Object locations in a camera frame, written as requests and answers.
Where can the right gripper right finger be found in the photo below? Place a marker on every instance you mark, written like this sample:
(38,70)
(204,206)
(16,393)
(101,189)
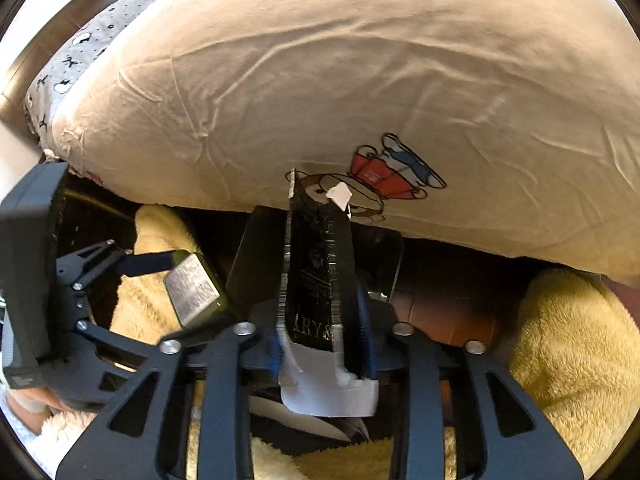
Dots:
(450,402)

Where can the black snack wrapper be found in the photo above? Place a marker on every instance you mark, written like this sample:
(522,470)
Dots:
(328,364)

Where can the yellow fluffy rug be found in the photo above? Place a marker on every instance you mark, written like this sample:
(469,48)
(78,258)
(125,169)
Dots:
(576,353)

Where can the person's left hand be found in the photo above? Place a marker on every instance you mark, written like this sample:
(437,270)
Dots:
(33,406)

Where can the grey patterned quilt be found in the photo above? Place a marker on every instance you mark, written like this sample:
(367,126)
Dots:
(72,59)

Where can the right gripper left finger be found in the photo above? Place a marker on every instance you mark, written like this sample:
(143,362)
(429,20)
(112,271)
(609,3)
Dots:
(143,430)

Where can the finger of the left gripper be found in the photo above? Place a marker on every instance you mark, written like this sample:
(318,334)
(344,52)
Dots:
(151,262)
(79,270)

